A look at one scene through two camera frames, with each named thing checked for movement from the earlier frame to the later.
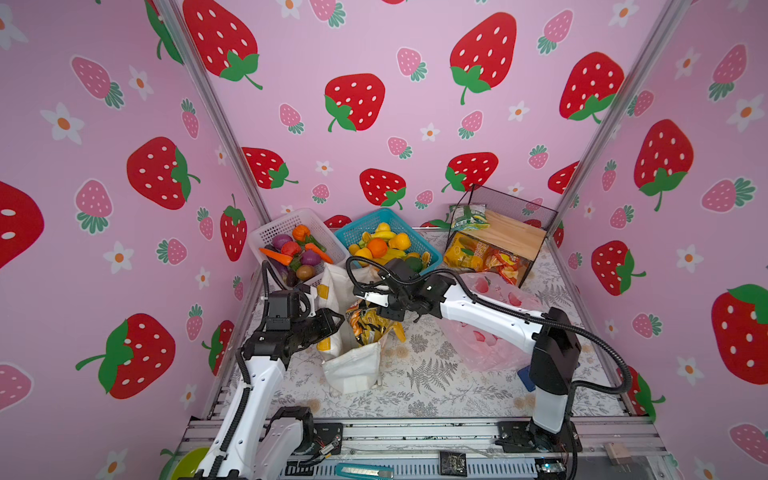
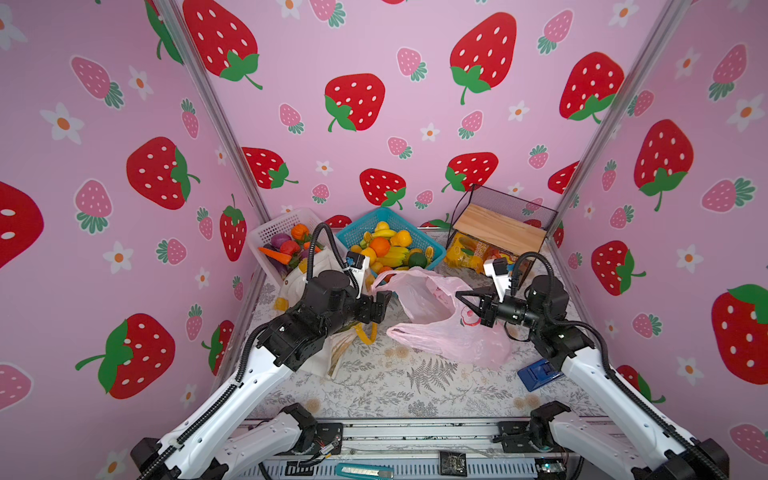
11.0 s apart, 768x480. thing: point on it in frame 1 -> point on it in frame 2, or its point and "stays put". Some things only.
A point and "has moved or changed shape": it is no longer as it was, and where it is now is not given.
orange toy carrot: [281, 258] stays put
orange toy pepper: [300, 232] stays put
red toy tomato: [291, 248] stays put
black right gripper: [388, 312] -> [486, 294]
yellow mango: [401, 241] stays put
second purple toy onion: [280, 239] stays put
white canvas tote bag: [349, 366] -> [326, 262]
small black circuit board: [453, 464] stays put
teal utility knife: [361, 470] stays put
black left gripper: [326, 321] -> [366, 316]
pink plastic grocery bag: [478, 349] has moved or changed shape
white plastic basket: [318, 230] stays put
